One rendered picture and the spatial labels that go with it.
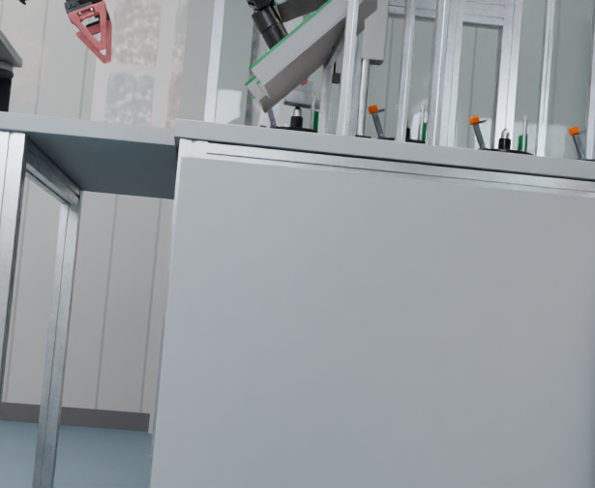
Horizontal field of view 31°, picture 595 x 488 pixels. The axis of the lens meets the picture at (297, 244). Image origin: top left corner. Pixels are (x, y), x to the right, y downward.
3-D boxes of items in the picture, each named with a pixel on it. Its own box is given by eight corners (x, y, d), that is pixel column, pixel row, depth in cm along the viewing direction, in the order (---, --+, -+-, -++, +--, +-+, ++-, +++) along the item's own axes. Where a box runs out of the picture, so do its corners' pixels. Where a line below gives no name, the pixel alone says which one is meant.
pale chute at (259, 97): (258, 101, 216) (244, 84, 217) (265, 113, 229) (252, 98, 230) (365, 11, 216) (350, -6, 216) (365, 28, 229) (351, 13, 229)
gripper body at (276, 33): (296, 54, 256) (281, 27, 256) (301, 44, 246) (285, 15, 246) (272, 67, 255) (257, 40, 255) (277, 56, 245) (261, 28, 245)
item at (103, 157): (-15, 127, 179) (-14, 109, 179) (58, 189, 268) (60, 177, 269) (398, 167, 184) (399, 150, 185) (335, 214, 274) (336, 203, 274)
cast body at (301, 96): (284, 101, 248) (289, 72, 248) (282, 105, 252) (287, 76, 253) (320, 106, 249) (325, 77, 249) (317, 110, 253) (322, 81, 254)
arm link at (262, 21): (248, 15, 253) (250, 8, 248) (273, 2, 254) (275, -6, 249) (262, 41, 253) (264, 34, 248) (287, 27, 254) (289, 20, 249)
